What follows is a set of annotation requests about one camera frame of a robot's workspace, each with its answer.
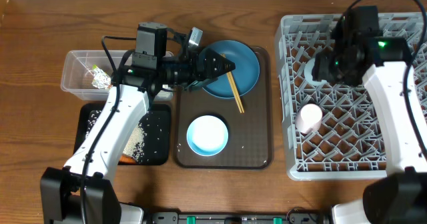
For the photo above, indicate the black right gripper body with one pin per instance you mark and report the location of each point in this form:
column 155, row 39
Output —
column 333, row 68

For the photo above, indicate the foil snack wrapper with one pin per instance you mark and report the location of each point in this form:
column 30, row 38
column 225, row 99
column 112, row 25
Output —
column 101, row 80

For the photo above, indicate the pile of white rice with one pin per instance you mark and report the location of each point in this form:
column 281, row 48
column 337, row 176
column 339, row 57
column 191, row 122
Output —
column 149, row 141

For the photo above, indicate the dark blue plate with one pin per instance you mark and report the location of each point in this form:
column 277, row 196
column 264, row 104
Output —
column 246, row 73

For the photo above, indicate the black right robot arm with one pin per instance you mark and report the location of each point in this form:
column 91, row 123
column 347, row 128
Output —
column 388, row 77

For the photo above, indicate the black plastic tray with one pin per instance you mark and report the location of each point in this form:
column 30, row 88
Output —
column 88, row 117

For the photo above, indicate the light blue rice bowl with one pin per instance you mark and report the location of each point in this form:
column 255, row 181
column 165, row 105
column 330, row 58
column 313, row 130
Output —
column 207, row 135

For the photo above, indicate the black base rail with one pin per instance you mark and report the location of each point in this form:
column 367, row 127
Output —
column 297, row 215

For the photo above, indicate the dark brown serving tray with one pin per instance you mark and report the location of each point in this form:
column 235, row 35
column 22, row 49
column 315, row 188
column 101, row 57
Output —
column 250, row 134

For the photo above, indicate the grey dishwasher rack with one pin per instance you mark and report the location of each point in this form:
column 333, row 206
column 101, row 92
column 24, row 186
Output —
column 349, row 143

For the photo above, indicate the pink cup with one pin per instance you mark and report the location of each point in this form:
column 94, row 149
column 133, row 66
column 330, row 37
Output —
column 309, row 118

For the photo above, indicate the clear plastic bin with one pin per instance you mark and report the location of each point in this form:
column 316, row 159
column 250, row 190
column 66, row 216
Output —
column 78, row 74

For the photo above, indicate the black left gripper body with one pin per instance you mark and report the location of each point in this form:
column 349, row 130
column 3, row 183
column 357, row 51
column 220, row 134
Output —
column 189, row 72

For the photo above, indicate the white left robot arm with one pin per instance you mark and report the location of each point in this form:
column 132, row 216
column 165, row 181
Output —
column 82, row 191

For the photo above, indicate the light blue cup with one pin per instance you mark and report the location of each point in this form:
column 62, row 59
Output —
column 308, row 74

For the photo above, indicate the orange carrot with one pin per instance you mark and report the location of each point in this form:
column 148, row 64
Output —
column 127, row 160

